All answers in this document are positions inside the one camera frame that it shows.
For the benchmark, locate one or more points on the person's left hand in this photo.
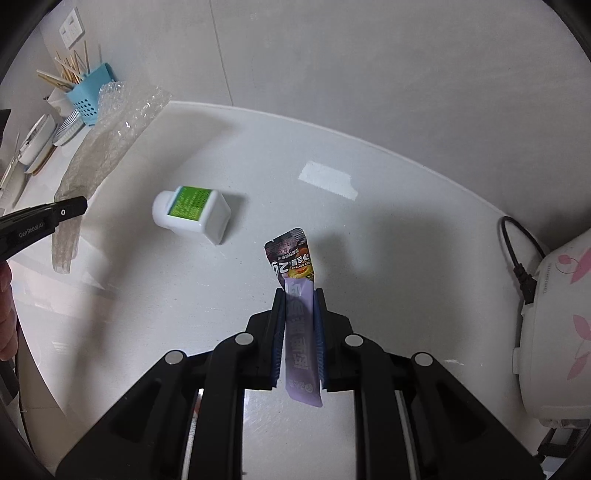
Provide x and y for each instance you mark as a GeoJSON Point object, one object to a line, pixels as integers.
{"type": "Point", "coordinates": [7, 314]}

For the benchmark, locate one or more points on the white bottle with green label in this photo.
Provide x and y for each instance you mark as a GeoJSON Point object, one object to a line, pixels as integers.
{"type": "Point", "coordinates": [212, 221]}

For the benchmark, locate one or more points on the blue plastic utensil holder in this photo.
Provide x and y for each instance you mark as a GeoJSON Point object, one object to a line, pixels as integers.
{"type": "Point", "coordinates": [90, 99]}

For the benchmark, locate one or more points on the white wall socket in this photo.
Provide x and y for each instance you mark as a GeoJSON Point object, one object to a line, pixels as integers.
{"type": "Point", "coordinates": [71, 30]}

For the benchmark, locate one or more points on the purple snack wrapper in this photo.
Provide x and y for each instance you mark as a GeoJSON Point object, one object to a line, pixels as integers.
{"type": "Point", "coordinates": [295, 258]}

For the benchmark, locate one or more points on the bunch of wooden chopsticks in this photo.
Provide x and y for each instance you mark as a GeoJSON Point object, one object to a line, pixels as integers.
{"type": "Point", "coordinates": [69, 69]}

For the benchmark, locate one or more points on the blue rimmed plate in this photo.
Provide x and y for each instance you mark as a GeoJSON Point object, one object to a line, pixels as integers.
{"type": "Point", "coordinates": [44, 159]}

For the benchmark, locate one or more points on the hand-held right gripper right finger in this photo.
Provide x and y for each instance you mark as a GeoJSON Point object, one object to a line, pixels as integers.
{"type": "Point", "coordinates": [321, 332]}

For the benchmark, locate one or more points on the white ceramic pitcher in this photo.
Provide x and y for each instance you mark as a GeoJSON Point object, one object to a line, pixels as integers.
{"type": "Point", "coordinates": [57, 101]}

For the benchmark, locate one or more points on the white rice cooker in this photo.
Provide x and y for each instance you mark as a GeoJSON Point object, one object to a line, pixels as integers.
{"type": "Point", "coordinates": [558, 323]}

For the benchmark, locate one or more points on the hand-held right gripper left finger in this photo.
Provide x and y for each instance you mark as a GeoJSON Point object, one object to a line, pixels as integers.
{"type": "Point", "coordinates": [278, 332]}

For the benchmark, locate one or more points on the white stacked bowl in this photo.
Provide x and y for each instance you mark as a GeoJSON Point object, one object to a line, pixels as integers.
{"type": "Point", "coordinates": [37, 138]}

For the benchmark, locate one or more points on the clear bubble wrap sheet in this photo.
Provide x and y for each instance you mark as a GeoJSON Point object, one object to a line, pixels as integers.
{"type": "Point", "coordinates": [115, 134]}

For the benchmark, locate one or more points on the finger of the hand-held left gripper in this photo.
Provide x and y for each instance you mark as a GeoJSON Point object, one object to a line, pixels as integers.
{"type": "Point", "coordinates": [41, 221]}

